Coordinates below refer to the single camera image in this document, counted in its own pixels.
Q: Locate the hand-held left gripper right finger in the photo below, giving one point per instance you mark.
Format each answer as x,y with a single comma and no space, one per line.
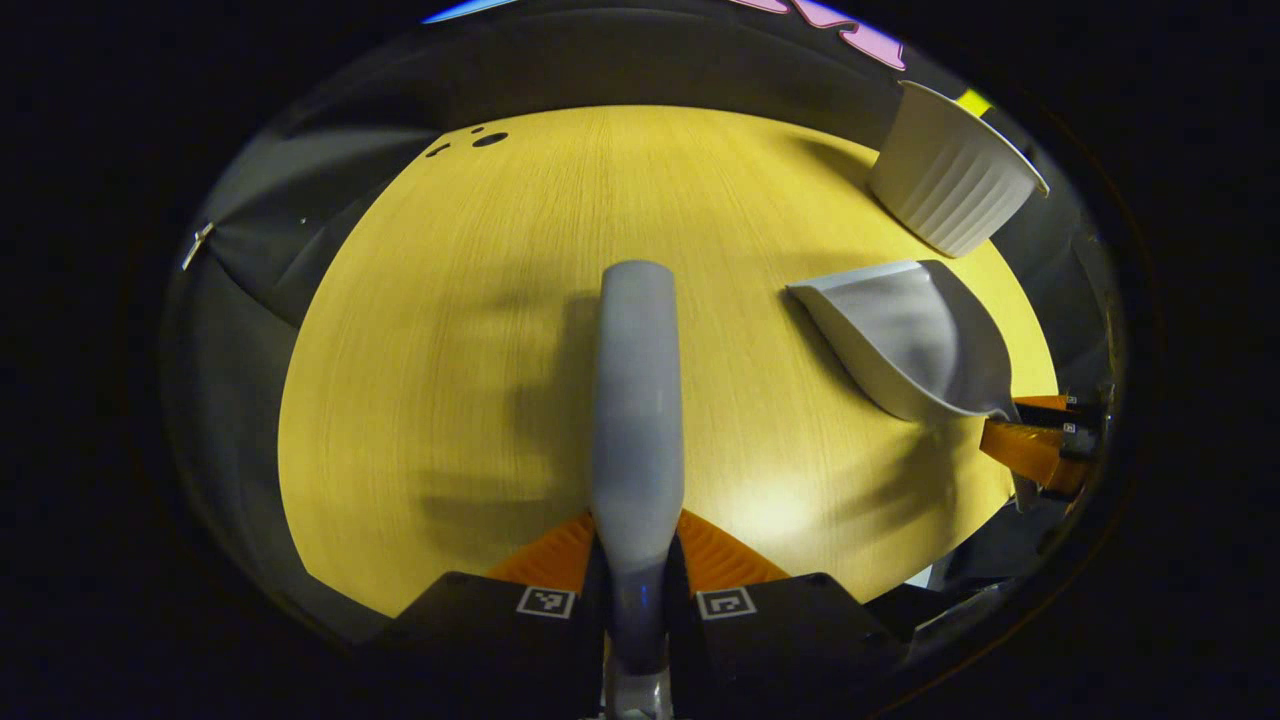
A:
790,640

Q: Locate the grey dustpan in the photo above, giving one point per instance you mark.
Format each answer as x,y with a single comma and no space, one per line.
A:
900,340

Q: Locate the small grey broom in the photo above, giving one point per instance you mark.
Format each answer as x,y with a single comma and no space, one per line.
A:
637,400

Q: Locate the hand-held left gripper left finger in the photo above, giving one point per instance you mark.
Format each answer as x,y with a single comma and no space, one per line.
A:
480,640

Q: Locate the white clip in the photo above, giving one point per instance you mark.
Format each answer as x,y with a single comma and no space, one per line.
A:
197,246

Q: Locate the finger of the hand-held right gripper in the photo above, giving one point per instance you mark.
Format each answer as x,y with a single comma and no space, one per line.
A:
1030,455
1040,403

